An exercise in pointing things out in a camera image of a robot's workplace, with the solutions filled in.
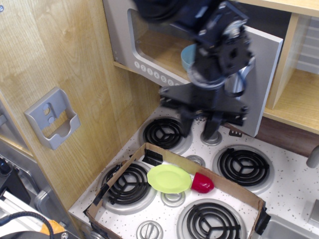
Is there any grey front stove knob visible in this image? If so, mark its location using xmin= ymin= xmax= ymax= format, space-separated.
xmin=136 ymin=221 xmax=163 ymax=239

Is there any brown cardboard frame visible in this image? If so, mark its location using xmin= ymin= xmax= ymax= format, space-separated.
xmin=84 ymin=143 xmax=269 ymax=239

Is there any grey faucet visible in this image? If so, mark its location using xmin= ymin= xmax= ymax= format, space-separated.
xmin=306 ymin=146 xmax=319 ymax=168

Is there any steel sink basin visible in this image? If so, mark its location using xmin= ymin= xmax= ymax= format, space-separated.
xmin=260 ymin=214 xmax=319 ymax=239

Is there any blue plastic bowl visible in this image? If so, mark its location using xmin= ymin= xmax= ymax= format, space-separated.
xmin=180 ymin=44 xmax=196 ymax=71

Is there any red plastic cup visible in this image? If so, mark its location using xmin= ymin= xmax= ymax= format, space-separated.
xmin=191 ymin=172 xmax=215 ymax=193

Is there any grey oven door handle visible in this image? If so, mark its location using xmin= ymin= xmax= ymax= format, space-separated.
xmin=34 ymin=190 xmax=52 ymax=217

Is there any front right stove burner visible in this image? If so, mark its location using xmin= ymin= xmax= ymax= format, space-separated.
xmin=176 ymin=199 xmax=248 ymax=239

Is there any grey middle stove knob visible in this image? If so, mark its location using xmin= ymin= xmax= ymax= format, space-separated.
xmin=186 ymin=155 xmax=206 ymax=167

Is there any grey centre stove knob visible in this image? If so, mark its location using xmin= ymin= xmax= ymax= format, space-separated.
xmin=161 ymin=192 xmax=186 ymax=208

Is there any back right stove burner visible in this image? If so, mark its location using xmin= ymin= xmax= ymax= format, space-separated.
xmin=212 ymin=144 xmax=275 ymax=194

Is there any grey wall phone holder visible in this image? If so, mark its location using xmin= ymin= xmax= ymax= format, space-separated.
xmin=24 ymin=87 xmax=81 ymax=150

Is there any front left stove burner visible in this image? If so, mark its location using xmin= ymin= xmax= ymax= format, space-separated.
xmin=102 ymin=162 xmax=157 ymax=215

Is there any stove burner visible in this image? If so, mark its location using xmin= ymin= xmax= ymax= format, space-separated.
xmin=138 ymin=117 xmax=192 ymax=155
xmin=102 ymin=162 xmax=157 ymax=215
xmin=176 ymin=199 xmax=248 ymax=239
xmin=212 ymin=144 xmax=275 ymax=194

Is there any back left stove burner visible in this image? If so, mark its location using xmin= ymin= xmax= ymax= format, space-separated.
xmin=138 ymin=117 xmax=192 ymax=155

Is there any black braided cable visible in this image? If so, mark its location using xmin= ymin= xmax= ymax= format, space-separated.
xmin=0 ymin=211 xmax=55 ymax=239

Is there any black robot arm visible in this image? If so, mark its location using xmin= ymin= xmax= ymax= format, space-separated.
xmin=135 ymin=0 xmax=253 ymax=139

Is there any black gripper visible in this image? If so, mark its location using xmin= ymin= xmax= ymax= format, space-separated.
xmin=159 ymin=83 xmax=249 ymax=138

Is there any green plastic plate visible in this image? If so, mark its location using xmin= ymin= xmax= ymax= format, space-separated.
xmin=147 ymin=164 xmax=192 ymax=194

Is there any orange object bottom left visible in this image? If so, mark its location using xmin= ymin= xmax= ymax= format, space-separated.
xmin=39 ymin=220 xmax=65 ymax=235

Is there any hanging small spatula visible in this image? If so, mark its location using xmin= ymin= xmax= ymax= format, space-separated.
xmin=229 ymin=129 xmax=243 ymax=137

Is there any grey toy microwave door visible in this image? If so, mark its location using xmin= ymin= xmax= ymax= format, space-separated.
xmin=103 ymin=0 xmax=282 ymax=136

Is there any grey back stove knob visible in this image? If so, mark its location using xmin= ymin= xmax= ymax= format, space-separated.
xmin=200 ymin=131 xmax=222 ymax=146

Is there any grey stove knob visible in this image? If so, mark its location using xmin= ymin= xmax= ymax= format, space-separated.
xmin=186 ymin=155 xmax=206 ymax=167
xmin=200 ymin=131 xmax=222 ymax=146
xmin=136 ymin=221 xmax=163 ymax=239
xmin=161 ymin=192 xmax=186 ymax=208

